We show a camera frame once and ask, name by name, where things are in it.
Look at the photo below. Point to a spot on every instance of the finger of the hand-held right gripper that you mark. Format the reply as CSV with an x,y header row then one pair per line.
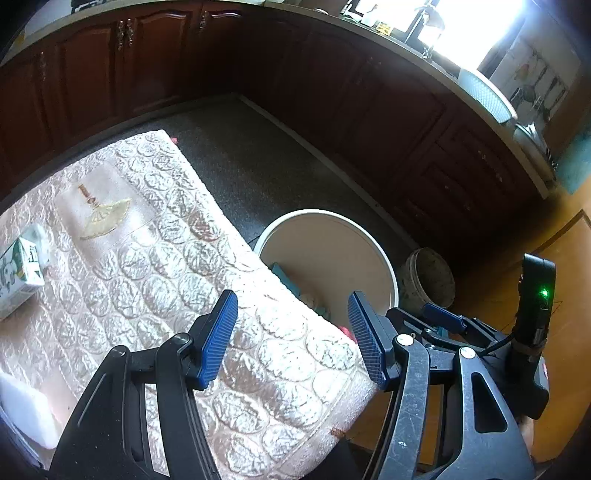
x,y
411,321
443,316

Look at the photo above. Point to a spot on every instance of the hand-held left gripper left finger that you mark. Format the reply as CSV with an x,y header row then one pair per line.
x,y
217,341

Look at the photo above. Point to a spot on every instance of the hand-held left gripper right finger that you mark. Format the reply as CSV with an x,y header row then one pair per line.
x,y
364,341

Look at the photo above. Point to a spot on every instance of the large white bucket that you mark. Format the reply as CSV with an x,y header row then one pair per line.
x,y
323,240

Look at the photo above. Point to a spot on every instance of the white packet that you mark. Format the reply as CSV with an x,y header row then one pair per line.
x,y
27,410

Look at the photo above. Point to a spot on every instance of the green and white milk carton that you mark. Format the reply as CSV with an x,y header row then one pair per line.
x,y
18,277

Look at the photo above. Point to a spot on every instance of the small dirty bucket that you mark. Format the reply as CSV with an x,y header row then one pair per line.
x,y
427,277

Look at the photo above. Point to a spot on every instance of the metal bowls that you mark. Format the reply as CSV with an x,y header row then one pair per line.
x,y
531,136

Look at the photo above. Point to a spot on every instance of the white plastic colander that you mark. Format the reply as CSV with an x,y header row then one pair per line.
x,y
485,92

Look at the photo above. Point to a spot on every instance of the hanging kitchen utensils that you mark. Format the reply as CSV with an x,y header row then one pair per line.
x,y
538,83

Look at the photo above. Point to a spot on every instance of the lower wooden cabinets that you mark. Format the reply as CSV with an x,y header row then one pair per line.
x,y
323,92

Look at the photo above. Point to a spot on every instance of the sink faucet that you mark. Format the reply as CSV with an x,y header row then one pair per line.
x,y
431,27

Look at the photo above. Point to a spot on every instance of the yellow sponge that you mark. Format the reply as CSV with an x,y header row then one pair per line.
x,y
384,29

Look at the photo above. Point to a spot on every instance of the window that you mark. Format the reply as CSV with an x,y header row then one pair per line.
x,y
461,23

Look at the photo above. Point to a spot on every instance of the teal wall picture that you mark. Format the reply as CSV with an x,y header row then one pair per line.
x,y
575,161

